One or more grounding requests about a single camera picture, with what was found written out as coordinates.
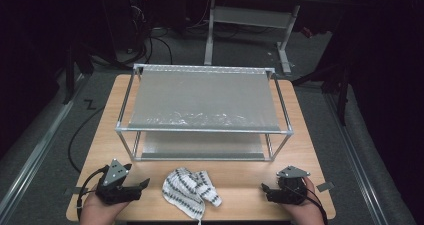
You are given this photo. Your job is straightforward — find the black cable on floor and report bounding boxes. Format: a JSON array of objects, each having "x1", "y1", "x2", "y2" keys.
[{"x1": 67, "y1": 105, "x2": 106, "y2": 173}]

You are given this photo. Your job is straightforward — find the desk with white metal legs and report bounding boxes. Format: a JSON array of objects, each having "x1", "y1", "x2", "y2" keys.
[{"x1": 133, "y1": 0, "x2": 344, "y2": 75}]

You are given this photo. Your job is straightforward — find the left hand-held gripper cable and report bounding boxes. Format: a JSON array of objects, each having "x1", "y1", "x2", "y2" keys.
[{"x1": 76, "y1": 166, "x2": 110, "y2": 220}]

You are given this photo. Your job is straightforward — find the two-tier metal shelf rack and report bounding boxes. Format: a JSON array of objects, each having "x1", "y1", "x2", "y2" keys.
[{"x1": 114, "y1": 63, "x2": 295, "y2": 162}]

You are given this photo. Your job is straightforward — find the hand-held gripper cable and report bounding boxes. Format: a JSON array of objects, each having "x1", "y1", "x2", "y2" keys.
[
  {"x1": 285, "y1": 184, "x2": 330, "y2": 225},
  {"x1": 76, "y1": 166, "x2": 110, "y2": 220}
]

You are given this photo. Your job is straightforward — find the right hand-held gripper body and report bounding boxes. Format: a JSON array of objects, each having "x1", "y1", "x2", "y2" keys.
[{"x1": 265, "y1": 165, "x2": 312, "y2": 206}]

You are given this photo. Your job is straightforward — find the grey tape strip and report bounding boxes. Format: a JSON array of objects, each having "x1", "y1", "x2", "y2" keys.
[
  {"x1": 316, "y1": 181, "x2": 336, "y2": 193},
  {"x1": 64, "y1": 186, "x2": 90, "y2": 196}
]

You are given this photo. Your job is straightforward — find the dark computer tower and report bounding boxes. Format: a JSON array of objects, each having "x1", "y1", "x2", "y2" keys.
[{"x1": 127, "y1": 0, "x2": 152, "y2": 54}]

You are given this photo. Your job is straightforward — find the black stand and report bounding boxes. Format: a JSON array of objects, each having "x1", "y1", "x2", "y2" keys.
[
  {"x1": 62, "y1": 44, "x2": 95, "y2": 105},
  {"x1": 292, "y1": 63, "x2": 352, "y2": 127}
]

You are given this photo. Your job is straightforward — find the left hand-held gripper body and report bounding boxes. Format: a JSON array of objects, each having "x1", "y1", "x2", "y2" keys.
[{"x1": 95, "y1": 158, "x2": 143, "y2": 205}]

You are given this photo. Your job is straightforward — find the person's left hand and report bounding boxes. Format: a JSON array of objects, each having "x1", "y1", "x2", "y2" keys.
[{"x1": 79, "y1": 193, "x2": 132, "y2": 225}]

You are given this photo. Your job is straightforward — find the person's right hand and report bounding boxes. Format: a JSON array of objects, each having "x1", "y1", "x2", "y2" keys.
[{"x1": 281, "y1": 176, "x2": 327, "y2": 225}]

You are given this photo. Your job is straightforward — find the metal floor rail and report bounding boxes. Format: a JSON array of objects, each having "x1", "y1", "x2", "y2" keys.
[
  {"x1": 0, "y1": 74, "x2": 85, "y2": 217},
  {"x1": 324, "y1": 92, "x2": 390, "y2": 225}
]

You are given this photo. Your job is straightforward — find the white cloth with dark pattern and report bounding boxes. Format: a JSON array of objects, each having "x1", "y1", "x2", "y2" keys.
[{"x1": 162, "y1": 167, "x2": 223, "y2": 225}]

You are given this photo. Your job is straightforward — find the right hand-held gripper cable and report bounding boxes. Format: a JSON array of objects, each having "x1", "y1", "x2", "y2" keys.
[{"x1": 285, "y1": 184, "x2": 330, "y2": 225}]

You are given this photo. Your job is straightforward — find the bundle of black cables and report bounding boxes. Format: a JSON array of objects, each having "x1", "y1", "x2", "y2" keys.
[{"x1": 124, "y1": 4, "x2": 175, "y2": 68}]

